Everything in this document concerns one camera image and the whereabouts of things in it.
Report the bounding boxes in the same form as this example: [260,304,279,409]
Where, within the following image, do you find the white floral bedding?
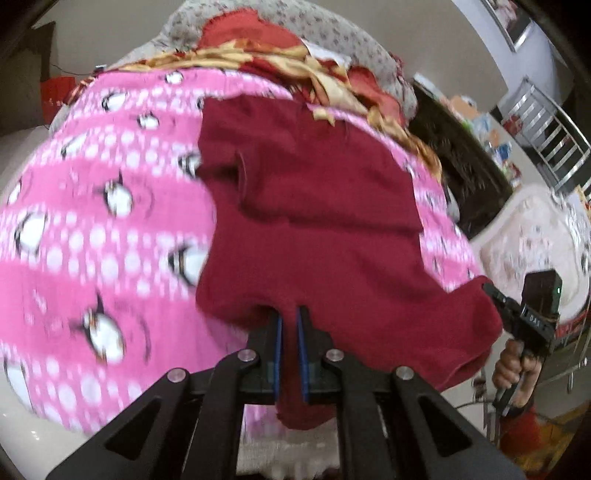
[480,185,591,324]

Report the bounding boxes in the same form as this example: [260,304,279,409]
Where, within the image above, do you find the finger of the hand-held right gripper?
[481,282,522,333]

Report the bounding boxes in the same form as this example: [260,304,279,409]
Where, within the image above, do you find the dark red sweater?
[194,95,504,430]

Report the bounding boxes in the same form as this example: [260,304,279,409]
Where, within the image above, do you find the white cloth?
[305,39,352,65]

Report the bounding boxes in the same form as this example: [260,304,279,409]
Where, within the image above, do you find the pink penguin print blanket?
[0,67,485,435]

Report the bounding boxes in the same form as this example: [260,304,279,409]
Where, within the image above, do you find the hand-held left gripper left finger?
[46,310,283,480]

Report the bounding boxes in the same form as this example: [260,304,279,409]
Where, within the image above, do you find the flat white box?
[413,71,444,93]

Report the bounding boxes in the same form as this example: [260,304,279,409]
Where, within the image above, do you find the person's right hand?
[492,339,543,407]

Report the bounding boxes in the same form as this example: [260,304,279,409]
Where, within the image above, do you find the framed wall picture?
[480,0,534,51]

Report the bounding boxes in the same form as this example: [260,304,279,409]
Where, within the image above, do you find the red frilled pillow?
[346,65,407,125]
[198,9,305,51]

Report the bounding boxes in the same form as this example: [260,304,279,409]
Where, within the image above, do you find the white fluffy sheet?
[238,406,342,480]

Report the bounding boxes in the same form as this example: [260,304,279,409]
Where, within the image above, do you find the red and yellow checked blanket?
[76,41,444,185]

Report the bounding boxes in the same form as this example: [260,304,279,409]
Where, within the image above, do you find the pile of colourful packets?
[443,92,522,190]

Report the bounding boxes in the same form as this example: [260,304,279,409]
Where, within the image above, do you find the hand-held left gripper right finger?
[296,305,527,480]

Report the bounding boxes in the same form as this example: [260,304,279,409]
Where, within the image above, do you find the dark carved wooden headboard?
[409,80,515,241]

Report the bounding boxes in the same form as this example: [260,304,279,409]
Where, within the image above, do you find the red box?
[41,76,88,127]

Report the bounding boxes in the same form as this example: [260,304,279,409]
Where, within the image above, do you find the metal rack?
[496,76,591,195]

